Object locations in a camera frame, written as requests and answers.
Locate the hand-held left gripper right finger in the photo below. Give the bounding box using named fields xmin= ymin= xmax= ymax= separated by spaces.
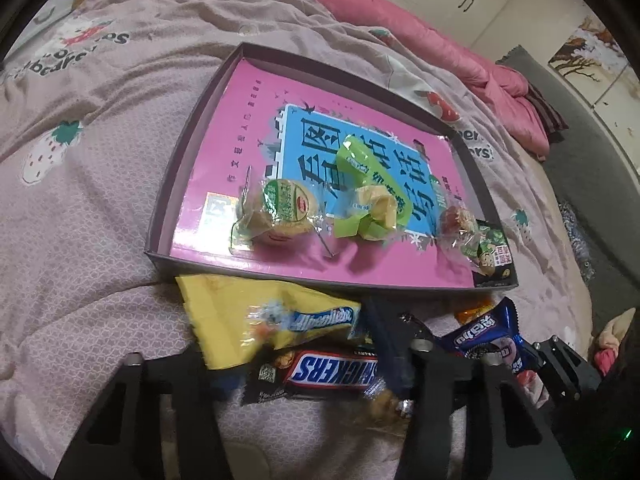
xmin=367 ymin=305 xmax=576 ymax=480

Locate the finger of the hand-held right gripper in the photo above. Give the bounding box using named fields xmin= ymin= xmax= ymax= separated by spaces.
xmin=531 ymin=336 xmax=601 ymax=401

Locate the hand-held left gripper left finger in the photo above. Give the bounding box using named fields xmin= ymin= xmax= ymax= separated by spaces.
xmin=52 ymin=347 xmax=236 ymax=480

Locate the clear-wrapped round snack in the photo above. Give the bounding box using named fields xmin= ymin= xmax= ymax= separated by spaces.
xmin=365 ymin=387 xmax=403 ymax=423

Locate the brown chocolate bar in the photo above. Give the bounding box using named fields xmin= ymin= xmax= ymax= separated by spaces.
xmin=242 ymin=347 xmax=396 ymax=406

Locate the yellow snack packet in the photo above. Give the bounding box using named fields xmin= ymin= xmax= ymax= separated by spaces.
xmin=175 ymin=275 xmax=363 ymax=371

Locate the blue cookie packet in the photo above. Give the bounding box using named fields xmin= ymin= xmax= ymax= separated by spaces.
xmin=435 ymin=296 xmax=523 ymax=376

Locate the orange rice cracker packet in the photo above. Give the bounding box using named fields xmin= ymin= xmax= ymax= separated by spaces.
xmin=454 ymin=299 xmax=496 ymax=326

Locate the black green pea packet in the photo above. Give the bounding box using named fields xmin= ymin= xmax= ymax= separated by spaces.
xmin=467 ymin=220 xmax=516 ymax=288

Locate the dark shallow cardboard box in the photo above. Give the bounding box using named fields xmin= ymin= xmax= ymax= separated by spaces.
xmin=144 ymin=42 xmax=520 ymax=297

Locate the clear green-label cracker packet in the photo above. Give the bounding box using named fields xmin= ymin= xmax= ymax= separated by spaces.
xmin=230 ymin=177 xmax=333 ymax=256
xmin=435 ymin=204 xmax=483 ymax=266

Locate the green cake packet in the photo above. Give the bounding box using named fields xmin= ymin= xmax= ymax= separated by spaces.
xmin=332 ymin=132 xmax=416 ymax=243

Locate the pink and beige clothes pile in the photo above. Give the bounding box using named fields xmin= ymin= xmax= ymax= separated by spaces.
xmin=592 ymin=307 xmax=636 ymax=376

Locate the blue patterned cloth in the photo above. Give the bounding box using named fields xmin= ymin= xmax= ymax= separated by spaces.
xmin=557 ymin=202 xmax=598 ymax=281

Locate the beige bed sheet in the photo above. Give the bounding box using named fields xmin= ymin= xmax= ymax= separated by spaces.
xmin=500 ymin=125 xmax=591 ymax=311

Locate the grey padded headboard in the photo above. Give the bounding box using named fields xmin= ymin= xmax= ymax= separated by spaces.
xmin=495 ymin=45 xmax=640 ymax=281

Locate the pink and blue book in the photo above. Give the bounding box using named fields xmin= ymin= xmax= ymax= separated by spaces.
xmin=170 ymin=57 xmax=476 ymax=288

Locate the striped dark pillow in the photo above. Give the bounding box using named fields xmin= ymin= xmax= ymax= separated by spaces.
xmin=525 ymin=82 xmax=568 ymax=133

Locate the pink quilt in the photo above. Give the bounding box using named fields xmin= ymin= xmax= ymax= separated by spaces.
xmin=165 ymin=0 xmax=551 ymax=161

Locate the tree wall picture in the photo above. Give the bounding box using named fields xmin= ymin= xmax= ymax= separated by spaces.
xmin=547 ymin=15 xmax=631 ymax=81

